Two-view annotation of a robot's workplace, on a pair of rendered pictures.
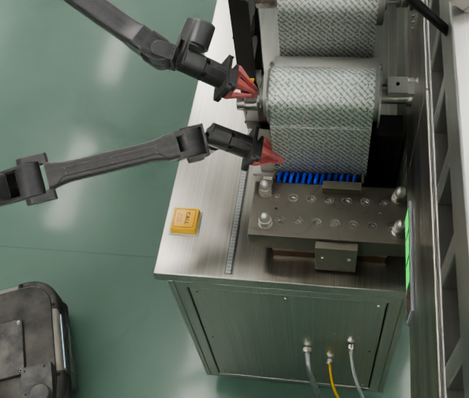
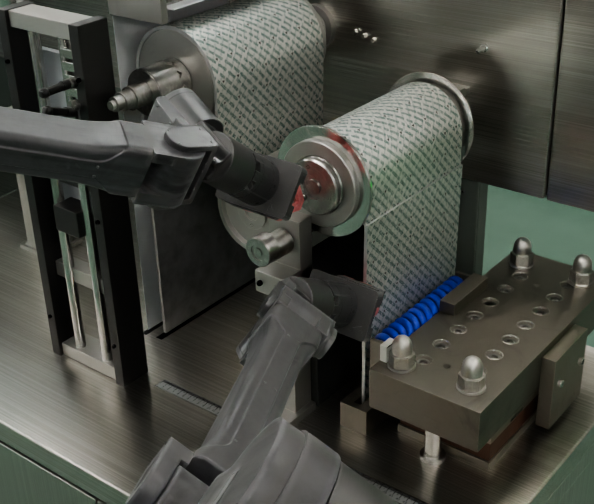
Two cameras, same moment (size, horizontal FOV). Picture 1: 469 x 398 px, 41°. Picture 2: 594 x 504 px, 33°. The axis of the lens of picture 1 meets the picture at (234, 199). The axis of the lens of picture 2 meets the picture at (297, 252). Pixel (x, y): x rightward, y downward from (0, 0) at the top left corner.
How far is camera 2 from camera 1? 1.28 m
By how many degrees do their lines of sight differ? 55
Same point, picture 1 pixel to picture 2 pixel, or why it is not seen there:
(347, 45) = (296, 119)
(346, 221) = (529, 314)
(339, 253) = (574, 351)
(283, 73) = (336, 126)
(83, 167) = (255, 422)
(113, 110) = not seen: outside the picture
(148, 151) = (288, 345)
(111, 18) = (54, 129)
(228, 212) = not seen: hidden behind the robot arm
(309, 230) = (522, 351)
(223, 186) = not seen: hidden behind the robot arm
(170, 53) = (206, 138)
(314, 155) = (409, 266)
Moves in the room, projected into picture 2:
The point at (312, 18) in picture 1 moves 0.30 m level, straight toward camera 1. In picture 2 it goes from (257, 80) to (455, 119)
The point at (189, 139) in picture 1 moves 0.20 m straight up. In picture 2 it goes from (302, 303) to (297, 132)
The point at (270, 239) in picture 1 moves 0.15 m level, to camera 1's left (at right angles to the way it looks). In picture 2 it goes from (501, 403) to (474, 479)
